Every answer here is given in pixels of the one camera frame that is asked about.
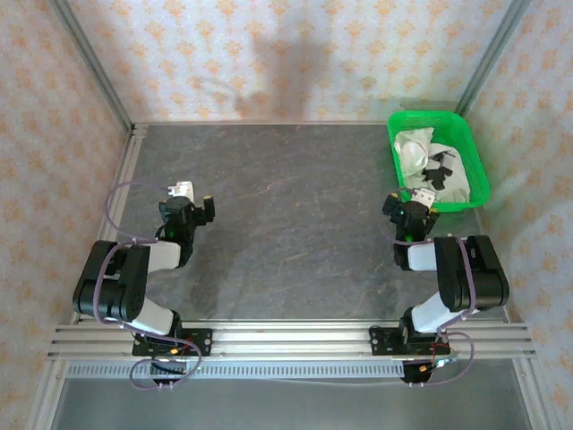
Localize white t-shirt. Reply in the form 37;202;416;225
392;126;471;203

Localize green plastic basket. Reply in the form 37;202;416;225
386;109;492;214

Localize aluminium table side rail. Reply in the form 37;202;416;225
93;124;149;323

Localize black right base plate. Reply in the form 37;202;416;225
369;325;449;357

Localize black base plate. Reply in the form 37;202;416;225
133;328;213;358
369;325;449;357

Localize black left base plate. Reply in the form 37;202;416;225
133;328;213;358

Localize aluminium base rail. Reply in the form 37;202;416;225
47;319;537;361

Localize aluminium frame post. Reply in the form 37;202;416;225
47;0;137;133
454;0;534;118

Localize grey slotted cable duct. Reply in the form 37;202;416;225
65;360;406;381

